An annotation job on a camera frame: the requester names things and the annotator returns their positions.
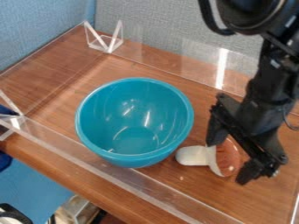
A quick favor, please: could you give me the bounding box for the black white object bottom left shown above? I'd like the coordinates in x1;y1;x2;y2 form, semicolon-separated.
0;203;34;224

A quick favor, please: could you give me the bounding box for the clear acrylic corner bracket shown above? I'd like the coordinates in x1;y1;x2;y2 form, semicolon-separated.
83;21;125;53

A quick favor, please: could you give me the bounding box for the clear acrylic back barrier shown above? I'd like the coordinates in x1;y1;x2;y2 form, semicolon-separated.
83;20;299;116

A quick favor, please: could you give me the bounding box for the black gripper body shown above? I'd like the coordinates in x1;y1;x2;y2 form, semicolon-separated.
210;93;289;178

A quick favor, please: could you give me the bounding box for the clear acrylic left bracket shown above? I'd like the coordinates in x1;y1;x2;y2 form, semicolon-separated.
0;89;25;136

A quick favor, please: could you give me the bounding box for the plush brown white mushroom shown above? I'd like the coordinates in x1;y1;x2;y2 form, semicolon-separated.
175;138;241;177

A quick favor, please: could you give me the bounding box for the grey box under table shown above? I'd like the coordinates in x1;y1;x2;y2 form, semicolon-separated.
47;195;99;224

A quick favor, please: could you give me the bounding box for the blue plastic bowl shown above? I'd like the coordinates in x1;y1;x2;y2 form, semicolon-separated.
75;77;194;168

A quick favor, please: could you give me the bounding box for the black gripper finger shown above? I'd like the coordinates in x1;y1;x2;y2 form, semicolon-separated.
237;158;267;186
206;111;230;147

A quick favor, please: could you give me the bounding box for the dark blue object left edge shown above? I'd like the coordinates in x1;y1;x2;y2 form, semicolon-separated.
0;104;19;172

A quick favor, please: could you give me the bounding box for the clear acrylic barrier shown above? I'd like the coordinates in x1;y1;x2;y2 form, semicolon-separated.
0;116;243;224
83;20;299;116

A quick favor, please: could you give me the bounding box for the clear acrylic front barrier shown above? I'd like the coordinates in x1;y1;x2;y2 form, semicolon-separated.
0;116;243;224

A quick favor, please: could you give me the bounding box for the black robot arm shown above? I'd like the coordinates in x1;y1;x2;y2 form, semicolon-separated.
198;0;299;185

